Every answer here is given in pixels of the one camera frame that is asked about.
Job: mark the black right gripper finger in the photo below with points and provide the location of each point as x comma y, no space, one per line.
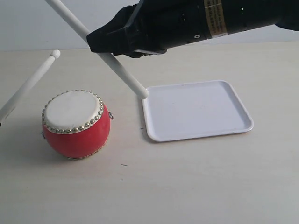
122,30

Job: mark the red small drum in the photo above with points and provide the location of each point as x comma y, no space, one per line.
76,123

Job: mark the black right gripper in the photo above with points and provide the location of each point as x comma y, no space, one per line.
165,24

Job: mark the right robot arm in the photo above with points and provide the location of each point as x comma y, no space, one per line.
244,15

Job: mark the white rectangular plastic tray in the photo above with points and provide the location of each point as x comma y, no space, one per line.
194,110

